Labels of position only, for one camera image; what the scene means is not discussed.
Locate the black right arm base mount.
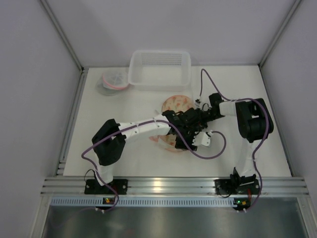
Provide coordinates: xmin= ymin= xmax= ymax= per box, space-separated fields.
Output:
xmin=214 ymin=168 xmax=261 ymax=198

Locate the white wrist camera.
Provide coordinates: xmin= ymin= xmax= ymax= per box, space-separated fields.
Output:
xmin=192 ymin=131 xmax=213 ymax=147
xmin=194 ymin=98 xmax=201 ymax=108

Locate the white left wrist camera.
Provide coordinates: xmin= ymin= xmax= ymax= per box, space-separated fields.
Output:
xmin=192 ymin=131 xmax=213 ymax=147

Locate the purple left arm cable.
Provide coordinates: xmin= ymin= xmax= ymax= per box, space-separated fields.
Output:
xmin=81 ymin=120 xmax=227 ymax=211

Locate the white mesh pink-trimmed laundry bag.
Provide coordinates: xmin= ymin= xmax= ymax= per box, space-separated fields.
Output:
xmin=95 ymin=69 xmax=129 ymax=96

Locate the aluminium frame rail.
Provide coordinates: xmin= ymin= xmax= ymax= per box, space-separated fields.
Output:
xmin=41 ymin=177 xmax=309 ymax=197

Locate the white plastic basket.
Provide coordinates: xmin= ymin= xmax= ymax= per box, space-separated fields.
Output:
xmin=128 ymin=50 xmax=192 ymax=92

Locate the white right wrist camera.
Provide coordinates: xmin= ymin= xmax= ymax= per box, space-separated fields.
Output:
xmin=194 ymin=98 xmax=201 ymax=108

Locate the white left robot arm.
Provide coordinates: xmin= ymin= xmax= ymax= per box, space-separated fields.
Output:
xmin=92 ymin=108 xmax=208 ymax=186

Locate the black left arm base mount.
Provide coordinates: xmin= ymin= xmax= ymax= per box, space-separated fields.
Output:
xmin=84 ymin=169 xmax=128 ymax=195

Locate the peach patterned laundry bag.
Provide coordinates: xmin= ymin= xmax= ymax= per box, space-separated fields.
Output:
xmin=149 ymin=95 xmax=194 ymax=153

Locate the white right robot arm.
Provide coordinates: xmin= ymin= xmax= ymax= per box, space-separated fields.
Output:
xmin=209 ymin=93 xmax=274 ymax=177

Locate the white slotted cable duct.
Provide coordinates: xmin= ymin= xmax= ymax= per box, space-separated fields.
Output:
xmin=50 ymin=197 xmax=251 ymax=206

